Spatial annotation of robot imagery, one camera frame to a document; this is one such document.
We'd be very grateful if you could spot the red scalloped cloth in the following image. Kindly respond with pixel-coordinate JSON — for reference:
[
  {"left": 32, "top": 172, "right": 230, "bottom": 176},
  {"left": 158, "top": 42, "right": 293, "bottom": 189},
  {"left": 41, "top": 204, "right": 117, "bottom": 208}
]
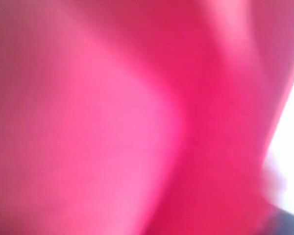
[{"left": 0, "top": 0, "right": 294, "bottom": 235}]

